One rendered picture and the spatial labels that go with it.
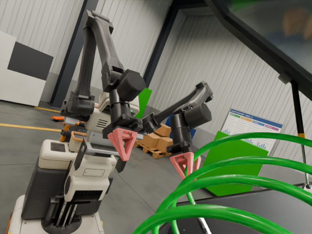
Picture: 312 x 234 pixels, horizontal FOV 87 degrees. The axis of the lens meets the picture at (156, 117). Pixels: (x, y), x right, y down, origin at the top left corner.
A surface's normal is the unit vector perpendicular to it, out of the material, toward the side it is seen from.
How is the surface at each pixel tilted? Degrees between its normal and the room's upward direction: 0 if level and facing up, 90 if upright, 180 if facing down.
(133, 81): 44
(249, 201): 90
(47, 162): 90
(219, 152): 90
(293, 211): 90
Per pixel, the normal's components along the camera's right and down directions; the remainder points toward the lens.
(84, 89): 0.62, 0.15
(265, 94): -0.61, -0.17
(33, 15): 0.70, 0.34
